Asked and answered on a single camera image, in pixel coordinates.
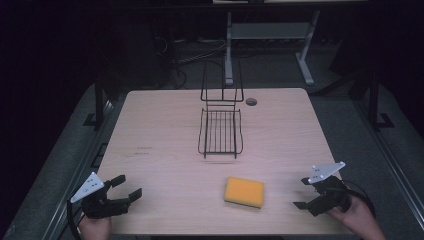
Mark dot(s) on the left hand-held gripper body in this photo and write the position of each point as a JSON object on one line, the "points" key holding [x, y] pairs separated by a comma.
{"points": [[100, 205]]}

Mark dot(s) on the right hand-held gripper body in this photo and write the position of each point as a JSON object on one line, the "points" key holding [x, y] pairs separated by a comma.
{"points": [[331, 195]]}

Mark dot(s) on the yellow sponge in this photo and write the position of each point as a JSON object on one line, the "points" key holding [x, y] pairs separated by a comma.
{"points": [[244, 191]]}

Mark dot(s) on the person's left hand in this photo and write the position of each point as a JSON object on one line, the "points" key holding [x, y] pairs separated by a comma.
{"points": [[95, 229]]}

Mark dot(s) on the person's right hand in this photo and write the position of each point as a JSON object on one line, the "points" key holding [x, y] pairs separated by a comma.
{"points": [[361, 218]]}

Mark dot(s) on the grey metal stand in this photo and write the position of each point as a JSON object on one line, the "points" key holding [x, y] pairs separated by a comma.
{"points": [[266, 30]]}

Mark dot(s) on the aluminium frame rail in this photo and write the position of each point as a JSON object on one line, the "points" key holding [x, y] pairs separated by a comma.
{"points": [[75, 180], [390, 160]]}

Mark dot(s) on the black metal post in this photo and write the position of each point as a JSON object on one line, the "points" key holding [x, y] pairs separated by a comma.
{"points": [[374, 100], [99, 103]]}

